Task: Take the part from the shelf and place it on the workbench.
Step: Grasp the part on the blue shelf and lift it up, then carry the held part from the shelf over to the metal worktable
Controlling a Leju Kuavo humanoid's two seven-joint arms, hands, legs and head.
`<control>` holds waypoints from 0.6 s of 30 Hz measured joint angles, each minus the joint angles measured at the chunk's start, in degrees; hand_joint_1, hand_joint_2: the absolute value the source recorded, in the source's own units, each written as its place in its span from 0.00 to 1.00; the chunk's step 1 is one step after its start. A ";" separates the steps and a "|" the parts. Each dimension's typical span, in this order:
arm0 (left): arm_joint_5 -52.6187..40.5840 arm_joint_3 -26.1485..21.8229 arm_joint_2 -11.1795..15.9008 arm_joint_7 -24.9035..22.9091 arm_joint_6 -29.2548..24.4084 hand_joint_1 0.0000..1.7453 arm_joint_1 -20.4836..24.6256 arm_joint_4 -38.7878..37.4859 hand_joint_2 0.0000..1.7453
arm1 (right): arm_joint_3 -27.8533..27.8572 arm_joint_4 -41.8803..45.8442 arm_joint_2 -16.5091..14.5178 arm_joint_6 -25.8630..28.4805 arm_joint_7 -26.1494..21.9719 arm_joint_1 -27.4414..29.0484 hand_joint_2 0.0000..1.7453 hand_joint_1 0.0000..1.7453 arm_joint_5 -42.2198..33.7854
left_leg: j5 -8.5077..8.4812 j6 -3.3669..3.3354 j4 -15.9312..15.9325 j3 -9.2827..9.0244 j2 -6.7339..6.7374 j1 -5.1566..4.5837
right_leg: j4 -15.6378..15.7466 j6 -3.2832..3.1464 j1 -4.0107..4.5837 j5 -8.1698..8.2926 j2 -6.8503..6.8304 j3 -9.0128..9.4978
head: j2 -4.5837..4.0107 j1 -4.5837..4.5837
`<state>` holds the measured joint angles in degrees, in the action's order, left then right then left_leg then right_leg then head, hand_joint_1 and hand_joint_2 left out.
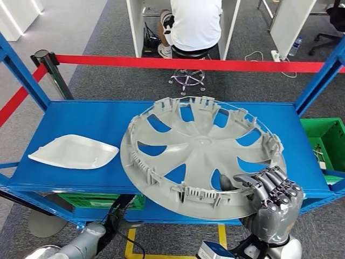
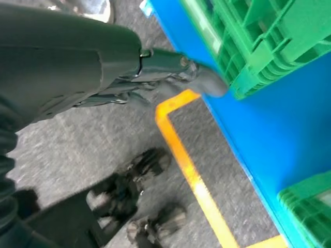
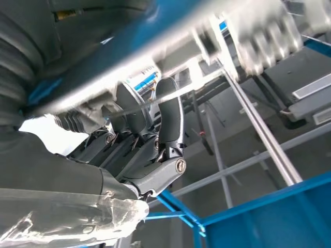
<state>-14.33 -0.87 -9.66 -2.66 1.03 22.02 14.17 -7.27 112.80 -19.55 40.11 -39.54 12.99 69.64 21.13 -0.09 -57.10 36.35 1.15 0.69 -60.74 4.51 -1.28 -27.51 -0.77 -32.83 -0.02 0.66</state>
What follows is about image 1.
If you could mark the white plastic trim part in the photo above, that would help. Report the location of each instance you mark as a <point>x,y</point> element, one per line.
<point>72,152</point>

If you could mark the green plastic crate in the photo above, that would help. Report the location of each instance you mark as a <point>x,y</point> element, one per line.
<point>312,130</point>
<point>333,180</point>
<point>86,201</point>

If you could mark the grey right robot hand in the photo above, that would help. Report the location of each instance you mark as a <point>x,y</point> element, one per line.
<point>277,218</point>

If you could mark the black stanchion with base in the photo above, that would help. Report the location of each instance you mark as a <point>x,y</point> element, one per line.
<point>47,225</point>

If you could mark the clear water bottle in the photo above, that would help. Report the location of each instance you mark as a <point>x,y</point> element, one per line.
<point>295,46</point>

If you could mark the blue metal shelf rack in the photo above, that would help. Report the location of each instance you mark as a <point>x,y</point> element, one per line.
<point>94,121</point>

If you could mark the white power strip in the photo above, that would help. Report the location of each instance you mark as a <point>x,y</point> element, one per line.
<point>275,55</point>

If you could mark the grey plastic wheel cover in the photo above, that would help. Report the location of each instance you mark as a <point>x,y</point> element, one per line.
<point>193,150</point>

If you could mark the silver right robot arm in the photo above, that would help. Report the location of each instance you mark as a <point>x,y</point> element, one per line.
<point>287,250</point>

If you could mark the black office chair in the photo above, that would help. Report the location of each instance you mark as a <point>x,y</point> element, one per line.
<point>337,18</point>

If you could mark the black swivel stool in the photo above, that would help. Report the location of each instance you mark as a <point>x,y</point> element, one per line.
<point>187,75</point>

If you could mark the dark stanchion post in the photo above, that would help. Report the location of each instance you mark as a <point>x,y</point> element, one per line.
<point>53,73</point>

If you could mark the white desk panel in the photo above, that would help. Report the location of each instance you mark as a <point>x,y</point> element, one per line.
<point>289,25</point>

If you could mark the red barrier belt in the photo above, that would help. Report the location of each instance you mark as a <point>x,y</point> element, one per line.
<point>188,64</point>
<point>16,98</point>

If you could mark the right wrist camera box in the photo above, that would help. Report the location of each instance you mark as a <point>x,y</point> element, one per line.
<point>212,250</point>

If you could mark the person on stool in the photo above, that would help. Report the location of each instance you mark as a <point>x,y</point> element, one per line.
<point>195,25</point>

